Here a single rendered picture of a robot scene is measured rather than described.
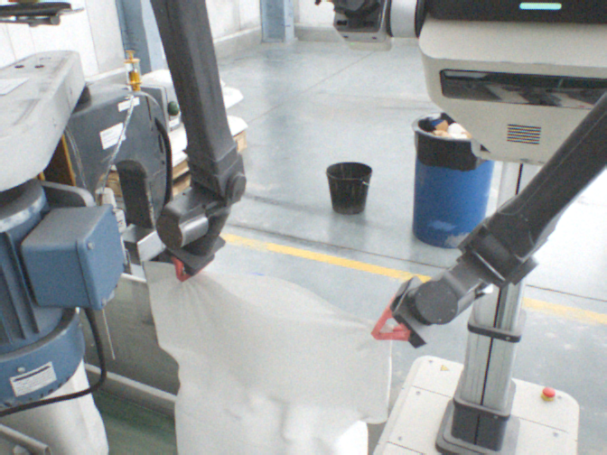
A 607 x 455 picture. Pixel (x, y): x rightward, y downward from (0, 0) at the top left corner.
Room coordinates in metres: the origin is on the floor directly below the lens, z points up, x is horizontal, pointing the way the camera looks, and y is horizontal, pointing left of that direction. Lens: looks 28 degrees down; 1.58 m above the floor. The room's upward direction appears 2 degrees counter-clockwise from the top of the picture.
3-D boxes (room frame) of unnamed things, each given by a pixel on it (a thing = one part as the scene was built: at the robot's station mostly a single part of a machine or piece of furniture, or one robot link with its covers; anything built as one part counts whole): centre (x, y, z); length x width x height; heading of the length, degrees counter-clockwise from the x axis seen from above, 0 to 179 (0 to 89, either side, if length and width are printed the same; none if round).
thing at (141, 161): (1.02, 0.43, 1.21); 0.30 x 0.25 x 0.30; 63
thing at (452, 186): (2.88, -0.88, 0.32); 0.51 x 0.48 x 0.65; 153
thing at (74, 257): (0.56, 0.25, 1.25); 0.10 x 0.08 x 0.12; 178
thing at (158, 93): (1.10, 0.27, 1.29); 0.08 x 0.05 x 0.09; 63
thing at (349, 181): (3.26, -0.35, 0.13); 0.30 x 0.30 x 0.26
